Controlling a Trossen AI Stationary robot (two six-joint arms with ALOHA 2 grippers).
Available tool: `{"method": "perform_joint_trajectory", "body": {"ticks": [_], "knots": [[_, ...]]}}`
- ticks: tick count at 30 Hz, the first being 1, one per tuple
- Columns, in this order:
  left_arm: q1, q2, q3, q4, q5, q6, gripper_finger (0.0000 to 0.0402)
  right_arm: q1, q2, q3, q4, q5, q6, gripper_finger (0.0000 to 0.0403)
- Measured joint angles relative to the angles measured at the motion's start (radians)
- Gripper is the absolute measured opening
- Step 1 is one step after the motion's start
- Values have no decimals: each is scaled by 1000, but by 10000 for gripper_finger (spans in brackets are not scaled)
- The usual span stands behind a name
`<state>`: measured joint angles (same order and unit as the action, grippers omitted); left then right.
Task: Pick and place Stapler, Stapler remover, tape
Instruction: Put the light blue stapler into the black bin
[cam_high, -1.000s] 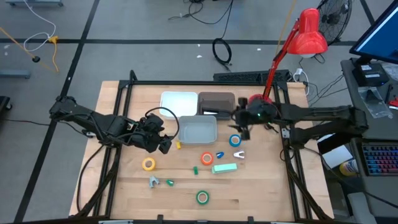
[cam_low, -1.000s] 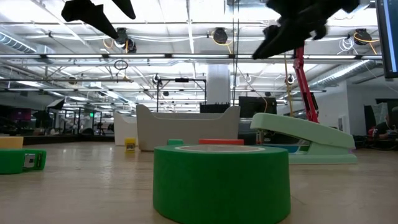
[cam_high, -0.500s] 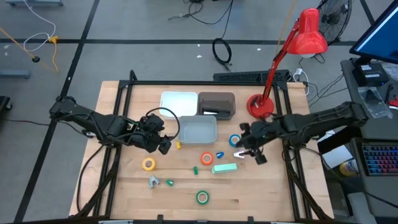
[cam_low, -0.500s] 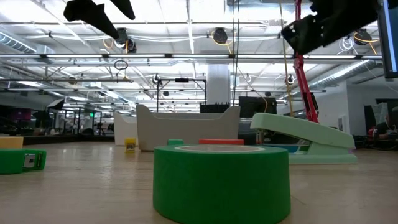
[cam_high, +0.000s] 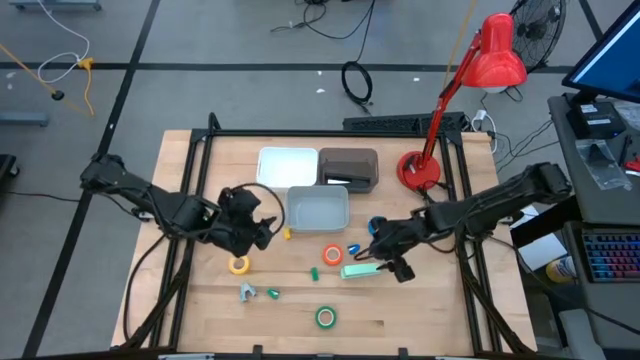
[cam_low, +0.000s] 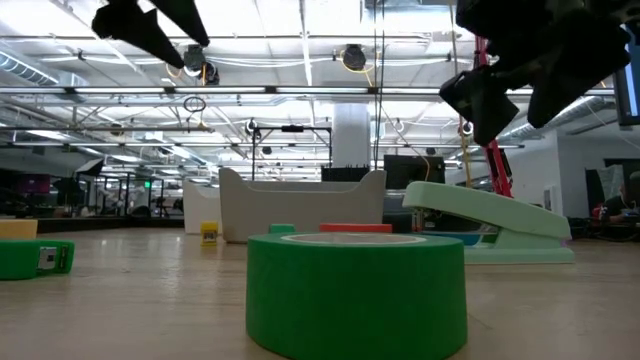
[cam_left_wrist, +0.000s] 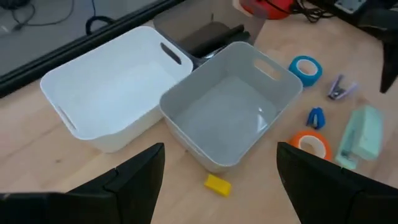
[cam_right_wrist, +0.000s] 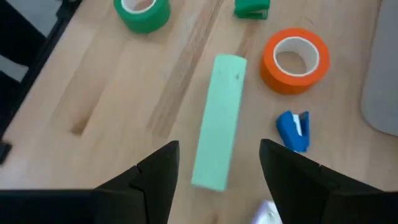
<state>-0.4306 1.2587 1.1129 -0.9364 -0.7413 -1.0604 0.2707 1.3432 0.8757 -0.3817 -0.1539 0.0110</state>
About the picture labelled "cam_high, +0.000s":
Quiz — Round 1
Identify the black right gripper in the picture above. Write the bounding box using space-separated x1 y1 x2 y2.
355 219 419 263

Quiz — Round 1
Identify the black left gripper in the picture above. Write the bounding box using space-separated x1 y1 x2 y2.
215 187 279 257

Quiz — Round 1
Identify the blue tape roll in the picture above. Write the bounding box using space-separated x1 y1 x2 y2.
367 215 389 236

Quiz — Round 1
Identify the mint green stapler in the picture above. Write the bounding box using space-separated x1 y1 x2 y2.
340 262 382 281

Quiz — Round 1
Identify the yellow tape roll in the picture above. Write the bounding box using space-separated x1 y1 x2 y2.
228 253 252 276

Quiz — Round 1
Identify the orange tape roll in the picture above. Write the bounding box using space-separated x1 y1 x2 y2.
321 244 345 267

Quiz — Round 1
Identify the grey-blue staple remover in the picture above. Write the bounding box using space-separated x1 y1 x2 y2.
238 282 259 304

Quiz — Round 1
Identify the large black stapler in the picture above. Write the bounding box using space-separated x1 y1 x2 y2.
321 164 375 189

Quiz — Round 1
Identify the green tape roll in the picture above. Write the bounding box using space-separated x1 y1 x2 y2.
314 306 338 330

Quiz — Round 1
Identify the grey plastic bin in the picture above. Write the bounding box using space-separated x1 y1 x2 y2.
284 185 351 234

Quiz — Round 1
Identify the white plastic bin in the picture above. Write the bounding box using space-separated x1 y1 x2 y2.
255 146 320 194

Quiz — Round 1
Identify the brown plastic bin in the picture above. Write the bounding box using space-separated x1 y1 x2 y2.
317 147 380 195

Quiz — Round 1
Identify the black power strip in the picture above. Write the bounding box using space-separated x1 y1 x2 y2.
342 111 469 135

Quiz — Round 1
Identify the white box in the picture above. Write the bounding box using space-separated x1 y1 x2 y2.
517 232 569 273

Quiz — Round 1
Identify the white power adapter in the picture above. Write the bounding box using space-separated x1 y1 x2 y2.
472 108 496 154

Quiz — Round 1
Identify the yellow wipes container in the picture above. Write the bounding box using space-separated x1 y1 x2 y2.
545 254 577 285

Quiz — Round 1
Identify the red desk lamp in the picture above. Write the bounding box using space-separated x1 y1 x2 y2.
396 12 529 193

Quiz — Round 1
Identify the grey side desk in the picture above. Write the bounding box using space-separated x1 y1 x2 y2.
547 92 640 226

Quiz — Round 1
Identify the backlit computer keyboard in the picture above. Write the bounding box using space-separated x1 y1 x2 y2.
579 227 640 285

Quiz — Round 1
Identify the clear plastic bag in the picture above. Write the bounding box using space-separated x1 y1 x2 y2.
574 138 632 191

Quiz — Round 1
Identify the small black computer box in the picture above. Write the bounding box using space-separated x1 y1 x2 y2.
566 99 626 140

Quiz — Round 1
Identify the black cart base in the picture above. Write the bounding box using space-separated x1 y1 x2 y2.
0 153 20 194

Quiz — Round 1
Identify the grey metal floor bar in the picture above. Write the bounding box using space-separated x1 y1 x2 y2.
9 0 102 13
0 112 50 128

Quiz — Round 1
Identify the black floor fan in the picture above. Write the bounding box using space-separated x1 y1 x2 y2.
509 0 569 74

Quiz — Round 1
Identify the computer monitor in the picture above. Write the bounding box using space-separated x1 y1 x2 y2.
560 0 640 105

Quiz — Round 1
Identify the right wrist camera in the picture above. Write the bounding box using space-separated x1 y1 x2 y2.
391 258 416 285

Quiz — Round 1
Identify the black metal table frame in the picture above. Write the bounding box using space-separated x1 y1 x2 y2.
119 112 539 359

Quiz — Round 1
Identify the coiled black cable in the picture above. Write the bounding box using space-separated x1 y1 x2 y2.
340 60 374 115

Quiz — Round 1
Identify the yellow floor cable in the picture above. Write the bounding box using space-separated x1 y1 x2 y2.
77 57 96 117

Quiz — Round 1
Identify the yellow cord with black weight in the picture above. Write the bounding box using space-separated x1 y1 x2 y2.
0 43 66 102

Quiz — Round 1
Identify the white floor cable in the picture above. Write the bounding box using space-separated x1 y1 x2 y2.
37 0 92 85

